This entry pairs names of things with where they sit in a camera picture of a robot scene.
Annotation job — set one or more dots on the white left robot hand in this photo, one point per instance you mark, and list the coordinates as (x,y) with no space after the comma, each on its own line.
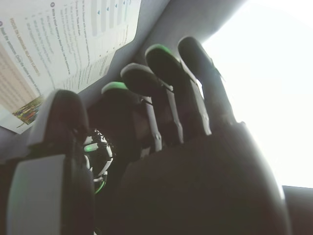
(195,183)

